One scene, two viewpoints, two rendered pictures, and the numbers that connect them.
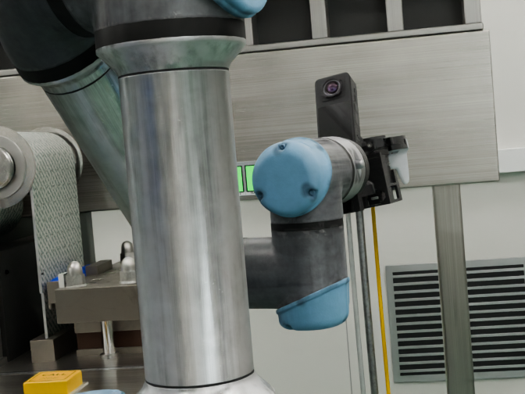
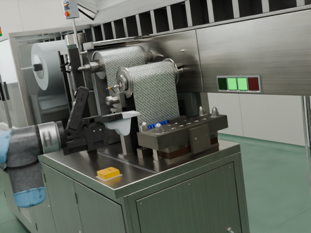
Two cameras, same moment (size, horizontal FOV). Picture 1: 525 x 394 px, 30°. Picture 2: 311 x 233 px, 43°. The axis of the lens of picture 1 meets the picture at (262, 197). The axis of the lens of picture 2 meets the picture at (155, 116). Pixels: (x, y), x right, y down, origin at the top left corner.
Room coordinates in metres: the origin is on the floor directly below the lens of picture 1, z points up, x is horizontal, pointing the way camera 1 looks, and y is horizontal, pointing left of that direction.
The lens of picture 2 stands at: (0.65, -0.98, 1.41)
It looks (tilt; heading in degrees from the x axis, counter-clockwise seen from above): 11 degrees down; 49
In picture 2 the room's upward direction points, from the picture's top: 9 degrees counter-clockwise
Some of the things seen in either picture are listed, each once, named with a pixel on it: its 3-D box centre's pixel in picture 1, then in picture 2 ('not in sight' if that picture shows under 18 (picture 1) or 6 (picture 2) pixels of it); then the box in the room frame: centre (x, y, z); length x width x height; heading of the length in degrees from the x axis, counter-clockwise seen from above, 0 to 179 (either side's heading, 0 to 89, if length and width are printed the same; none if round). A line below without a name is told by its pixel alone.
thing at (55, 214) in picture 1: (58, 234); (157, 106); (1.85, 0.39, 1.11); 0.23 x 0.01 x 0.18; 171
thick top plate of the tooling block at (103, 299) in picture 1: (131, 286); (183, 130); (1.88, 0.27, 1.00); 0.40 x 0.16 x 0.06; 171
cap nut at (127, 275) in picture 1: (128, 269); (158, 128); (1.71, 0.24, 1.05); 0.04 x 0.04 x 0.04
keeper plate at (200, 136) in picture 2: not in sight; (200, 138); (1.88, 0.17, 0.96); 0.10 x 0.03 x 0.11; 171
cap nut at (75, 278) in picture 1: (75, 274); (145, 126); (1.72, 0.34, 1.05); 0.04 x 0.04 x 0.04
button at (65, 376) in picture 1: (53, 383); (108, 173); (1.49, 0.34, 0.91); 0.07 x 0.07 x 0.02; 81
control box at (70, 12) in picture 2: not in sight; (70, 9); (1.86, 1.01, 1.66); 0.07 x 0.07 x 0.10; 1
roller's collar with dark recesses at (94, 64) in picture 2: not in sight; (94, 66); (1.76, 0.72, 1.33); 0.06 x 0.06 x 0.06; 81
